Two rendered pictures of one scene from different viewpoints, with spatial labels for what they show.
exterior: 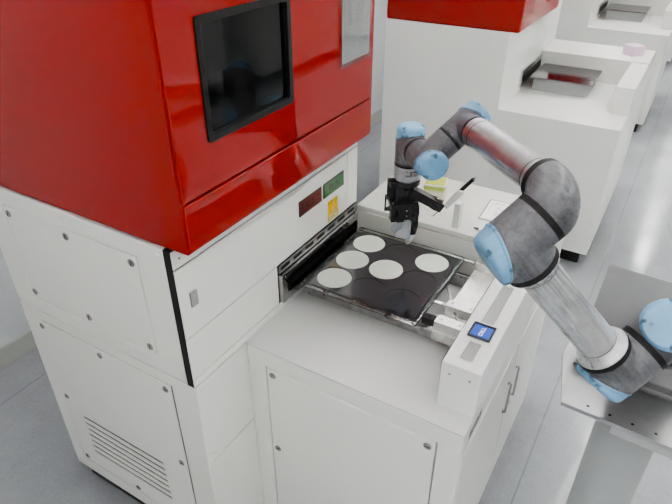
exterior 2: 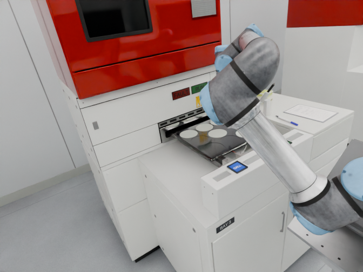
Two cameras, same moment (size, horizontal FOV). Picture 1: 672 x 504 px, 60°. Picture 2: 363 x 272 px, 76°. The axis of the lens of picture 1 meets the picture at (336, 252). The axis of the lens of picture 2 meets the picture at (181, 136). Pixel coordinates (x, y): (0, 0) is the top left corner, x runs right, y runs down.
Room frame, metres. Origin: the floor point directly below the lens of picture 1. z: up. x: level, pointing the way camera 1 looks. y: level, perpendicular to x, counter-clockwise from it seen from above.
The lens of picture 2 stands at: (0.37, -0.55, 1.49)
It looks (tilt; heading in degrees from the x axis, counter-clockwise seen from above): 27 degrees down; 30
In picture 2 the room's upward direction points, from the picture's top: 8 degrees counter-clockwise
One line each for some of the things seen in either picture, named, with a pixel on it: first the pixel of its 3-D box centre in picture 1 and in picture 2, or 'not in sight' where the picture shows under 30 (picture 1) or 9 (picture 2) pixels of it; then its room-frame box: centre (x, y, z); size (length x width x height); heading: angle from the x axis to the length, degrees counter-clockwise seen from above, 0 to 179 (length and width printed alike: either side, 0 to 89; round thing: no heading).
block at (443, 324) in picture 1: (450, 326); (231, 164); (1.19, -0.30, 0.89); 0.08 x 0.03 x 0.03; 59
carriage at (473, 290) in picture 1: (469, 303); not in sight; (1.32, -0.38, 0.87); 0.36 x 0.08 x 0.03; 149
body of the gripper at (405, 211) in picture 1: (403, 198); not in sight; (1.45, -0.19, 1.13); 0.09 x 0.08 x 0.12; 101
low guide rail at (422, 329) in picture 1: (382, 314); (206, 155); (1.31, -0.13, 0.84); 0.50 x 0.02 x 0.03; 59
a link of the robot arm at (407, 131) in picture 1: (410, 144); (223, 58); (1.45, -0.20, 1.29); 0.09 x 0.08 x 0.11; 18
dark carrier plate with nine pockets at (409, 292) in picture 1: (383, 270); (216, 133); (1.44, -0.14, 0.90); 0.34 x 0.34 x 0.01; 59
